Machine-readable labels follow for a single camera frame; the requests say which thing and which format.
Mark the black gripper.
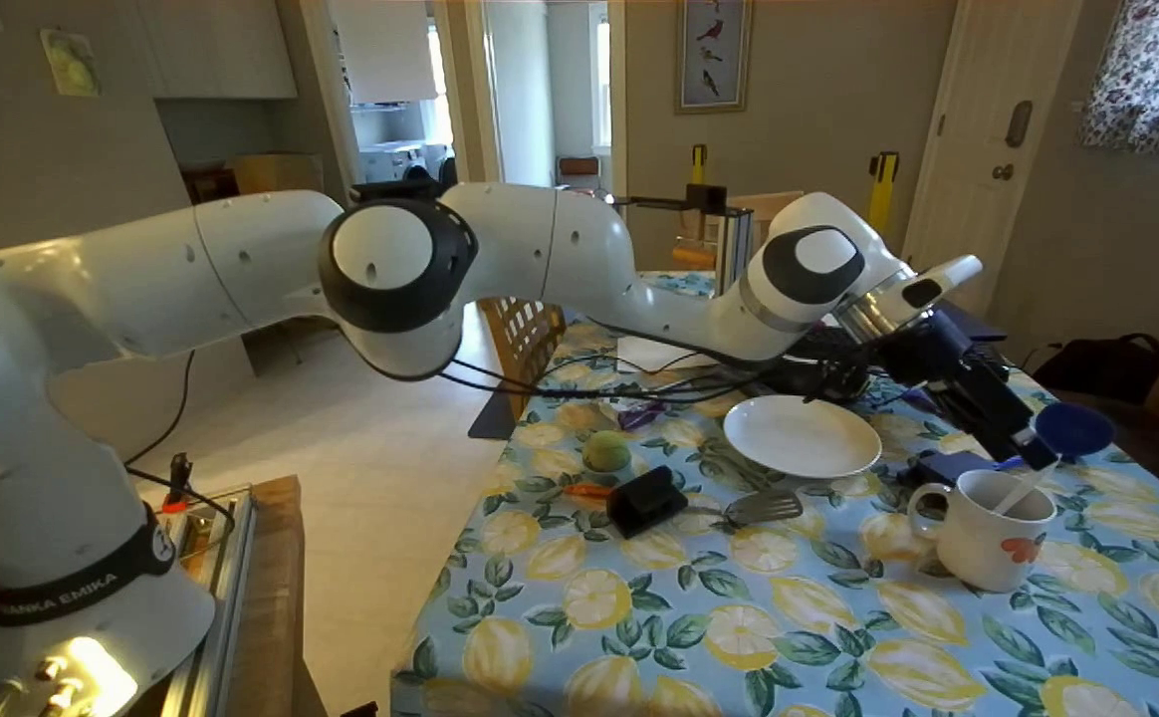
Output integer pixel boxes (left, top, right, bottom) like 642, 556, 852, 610
852, 312, 1059, 475

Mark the cream vertical strip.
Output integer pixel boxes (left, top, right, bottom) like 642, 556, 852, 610
993, 459, 1054, 519

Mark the blue plastic ladle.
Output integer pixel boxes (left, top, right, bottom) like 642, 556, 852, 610
1018, 397, 1118, 471

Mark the dark blue cloth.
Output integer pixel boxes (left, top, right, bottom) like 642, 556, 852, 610
891, 444, 1008, 494

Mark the black bag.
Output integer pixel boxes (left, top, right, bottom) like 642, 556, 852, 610
1027, 332, 1159, 405

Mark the white floral mug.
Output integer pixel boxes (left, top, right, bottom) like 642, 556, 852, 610
900, 460, 1059, 593

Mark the white round plate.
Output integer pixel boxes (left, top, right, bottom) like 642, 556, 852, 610
721, 390, 887, 483

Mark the metal slotted spatula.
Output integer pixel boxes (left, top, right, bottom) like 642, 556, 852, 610
685, 487, 807, 532

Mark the white door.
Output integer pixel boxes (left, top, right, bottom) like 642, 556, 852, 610
895, 0, 1087, 317

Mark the lemon print tablecloth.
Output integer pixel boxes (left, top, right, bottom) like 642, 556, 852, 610
389, 265, 1159, 717

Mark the white paper sheet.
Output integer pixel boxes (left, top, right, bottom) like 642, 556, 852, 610
612, 332, 714, 383

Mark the floral print curtain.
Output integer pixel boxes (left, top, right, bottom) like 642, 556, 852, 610
1085, 0, 1159, 167

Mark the black rectangular box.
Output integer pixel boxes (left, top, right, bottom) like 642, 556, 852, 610
607, 460, 692, 540

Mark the black crossbar with clamp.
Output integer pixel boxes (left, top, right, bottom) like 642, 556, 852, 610
621, 183, 733, 219

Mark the green tennis ball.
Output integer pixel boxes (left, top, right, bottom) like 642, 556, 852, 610
581, 425, 632, 476

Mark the framed bird picture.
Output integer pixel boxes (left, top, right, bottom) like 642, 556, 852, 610
673, 0, 758, 115

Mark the cardboard box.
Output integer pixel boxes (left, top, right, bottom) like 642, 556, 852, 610
230, 150, 334, 203

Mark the metal cylinder post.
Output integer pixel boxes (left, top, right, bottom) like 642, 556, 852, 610
714, 203, 758, 292

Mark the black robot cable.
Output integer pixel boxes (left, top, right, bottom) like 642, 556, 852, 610
433, 316, 807, 411

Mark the aluminium rail frame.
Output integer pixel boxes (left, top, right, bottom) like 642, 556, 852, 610
151, 487, 257, 717

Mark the yellow green wall note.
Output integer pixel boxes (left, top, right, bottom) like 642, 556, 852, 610
36, 22, 105, 99

